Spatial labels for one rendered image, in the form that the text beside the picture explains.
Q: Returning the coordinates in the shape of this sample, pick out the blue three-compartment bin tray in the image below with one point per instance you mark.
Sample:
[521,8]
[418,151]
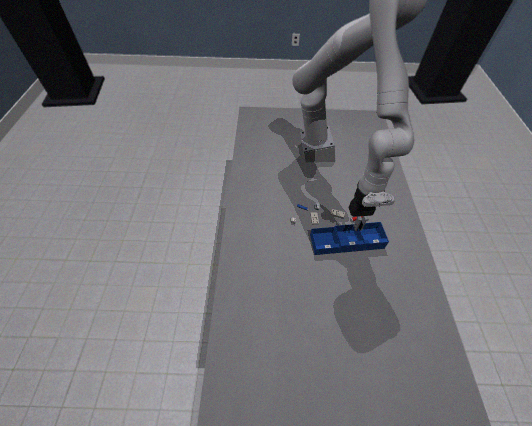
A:
[344,238]

